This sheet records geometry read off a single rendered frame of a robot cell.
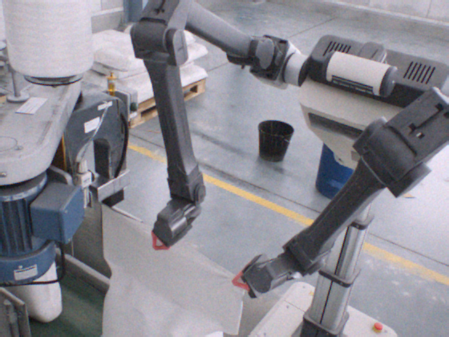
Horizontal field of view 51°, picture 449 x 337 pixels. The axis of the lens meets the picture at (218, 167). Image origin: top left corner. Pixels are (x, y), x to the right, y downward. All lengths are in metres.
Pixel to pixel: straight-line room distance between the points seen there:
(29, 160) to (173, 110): 0.30
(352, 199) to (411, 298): 2.14
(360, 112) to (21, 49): 0.83
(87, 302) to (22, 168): 1.19
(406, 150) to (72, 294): 1.64
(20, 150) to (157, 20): 0.36
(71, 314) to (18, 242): 0.99
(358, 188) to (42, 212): 0.61
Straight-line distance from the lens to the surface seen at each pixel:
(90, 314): 2.03
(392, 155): 0.74
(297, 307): 2.29
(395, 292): 2.94
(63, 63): 0.98
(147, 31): 0.94
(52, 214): 1.01
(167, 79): 0.97
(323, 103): 1.33
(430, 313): 2.91
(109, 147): 1.45
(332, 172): 3.43
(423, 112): 0.75
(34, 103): 1.17
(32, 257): 1.11
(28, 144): 1.00
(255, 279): 1.05
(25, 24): 0.97
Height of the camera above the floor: 1.88
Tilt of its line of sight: 31 degrees down
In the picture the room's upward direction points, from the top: 6 degrees clockwise
